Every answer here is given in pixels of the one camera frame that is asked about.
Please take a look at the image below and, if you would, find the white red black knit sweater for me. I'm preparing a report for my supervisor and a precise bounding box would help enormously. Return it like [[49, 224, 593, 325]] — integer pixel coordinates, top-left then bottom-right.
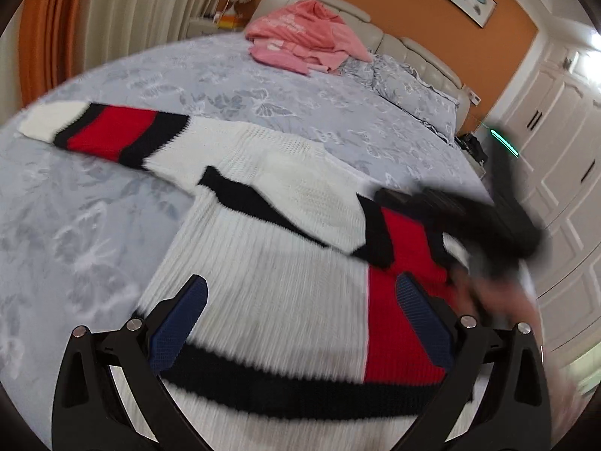
[[17, 100, 537, 451]]

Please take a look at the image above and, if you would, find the pink clothes pile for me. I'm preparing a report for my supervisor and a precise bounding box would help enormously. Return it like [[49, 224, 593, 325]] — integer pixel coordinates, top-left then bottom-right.
[[245, 0, 372, 76]]

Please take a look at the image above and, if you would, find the right hand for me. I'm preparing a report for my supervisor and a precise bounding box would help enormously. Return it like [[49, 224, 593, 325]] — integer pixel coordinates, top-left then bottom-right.
[[451, 268, 543, 341]]

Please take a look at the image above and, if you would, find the right nightstand with items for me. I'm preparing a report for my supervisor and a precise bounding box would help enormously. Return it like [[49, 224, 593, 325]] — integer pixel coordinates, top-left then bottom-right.
[[455, 132, 488, 179]]

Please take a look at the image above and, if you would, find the white wardrobe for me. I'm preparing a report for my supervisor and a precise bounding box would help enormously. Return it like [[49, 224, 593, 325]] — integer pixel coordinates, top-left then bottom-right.
[[483, 33, 600, 392]]

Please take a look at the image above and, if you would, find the grey patterned pillow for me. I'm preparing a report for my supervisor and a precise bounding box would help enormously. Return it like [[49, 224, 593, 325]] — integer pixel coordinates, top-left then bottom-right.
[[338, 54, 459, 145]]

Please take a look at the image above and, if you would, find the grey butterfly bed sheet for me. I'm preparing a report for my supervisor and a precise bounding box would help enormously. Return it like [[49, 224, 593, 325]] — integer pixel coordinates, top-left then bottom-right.
[[1, 35, 484, 391]]

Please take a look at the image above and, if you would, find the beige leather headboard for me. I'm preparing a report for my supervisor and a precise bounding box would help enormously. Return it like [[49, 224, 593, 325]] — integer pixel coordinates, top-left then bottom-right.
[[251, 0, 472, 132]]

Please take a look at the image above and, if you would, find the left nightstand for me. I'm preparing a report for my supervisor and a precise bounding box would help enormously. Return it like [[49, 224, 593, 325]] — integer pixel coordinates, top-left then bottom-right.
[[184, 17, 243, 40]]

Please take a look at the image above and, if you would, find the orange curtain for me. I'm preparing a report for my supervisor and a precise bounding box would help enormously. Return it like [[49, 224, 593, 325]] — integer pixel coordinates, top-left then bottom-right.
[[18, 0, 82, 105]]

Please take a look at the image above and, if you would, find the cream curtain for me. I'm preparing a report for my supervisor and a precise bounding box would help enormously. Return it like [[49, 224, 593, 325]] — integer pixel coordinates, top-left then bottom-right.
[[69, 0, 219, 76]]

